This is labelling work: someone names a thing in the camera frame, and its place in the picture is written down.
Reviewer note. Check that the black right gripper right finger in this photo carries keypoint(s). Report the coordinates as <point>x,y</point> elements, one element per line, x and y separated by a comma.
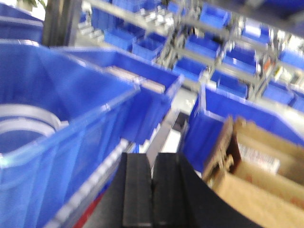
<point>182,200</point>

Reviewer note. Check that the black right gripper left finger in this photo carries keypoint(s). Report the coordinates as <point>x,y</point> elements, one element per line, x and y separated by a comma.
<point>127,203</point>

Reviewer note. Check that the white curved PVC pipe clamp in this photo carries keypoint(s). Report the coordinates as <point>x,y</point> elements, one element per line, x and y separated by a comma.
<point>23,124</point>

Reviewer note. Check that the blue bin holding cardboard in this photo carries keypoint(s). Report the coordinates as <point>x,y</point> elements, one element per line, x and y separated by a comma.
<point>212,108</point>

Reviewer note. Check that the near blue target bin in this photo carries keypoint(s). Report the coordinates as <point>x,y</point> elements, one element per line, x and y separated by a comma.
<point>39,178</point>

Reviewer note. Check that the open brown cardboard box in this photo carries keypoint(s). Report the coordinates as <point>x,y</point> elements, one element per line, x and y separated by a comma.
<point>259,174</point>

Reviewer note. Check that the metal shelving rack with bins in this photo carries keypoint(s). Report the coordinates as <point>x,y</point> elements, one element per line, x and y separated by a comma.
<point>257,58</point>

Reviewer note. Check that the dark steel column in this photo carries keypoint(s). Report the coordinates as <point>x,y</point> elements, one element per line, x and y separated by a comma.
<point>61,22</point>

